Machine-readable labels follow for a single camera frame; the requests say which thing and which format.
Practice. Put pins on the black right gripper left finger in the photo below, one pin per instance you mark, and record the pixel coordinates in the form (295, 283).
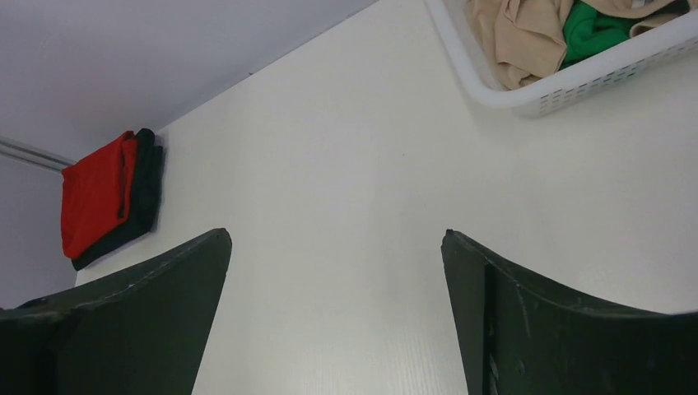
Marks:
(141, 330)

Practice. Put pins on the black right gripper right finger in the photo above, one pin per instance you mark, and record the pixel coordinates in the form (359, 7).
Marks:
(520, 332)

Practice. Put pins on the beige t shirt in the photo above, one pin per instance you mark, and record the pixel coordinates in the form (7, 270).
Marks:
(523, 39)

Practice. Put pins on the red folded t shirt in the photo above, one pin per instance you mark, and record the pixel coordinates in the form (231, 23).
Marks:
(96, 194)

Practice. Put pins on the black folded t shirt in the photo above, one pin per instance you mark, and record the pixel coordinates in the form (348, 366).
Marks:
(145, 199)

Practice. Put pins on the green t shirt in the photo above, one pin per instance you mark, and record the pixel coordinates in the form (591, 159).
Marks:
(588, 32)

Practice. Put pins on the white plastic basket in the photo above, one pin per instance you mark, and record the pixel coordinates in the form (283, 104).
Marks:
(664, 44)

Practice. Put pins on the aluminium frame post left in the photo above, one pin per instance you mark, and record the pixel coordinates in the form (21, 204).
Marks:
(33, 156)

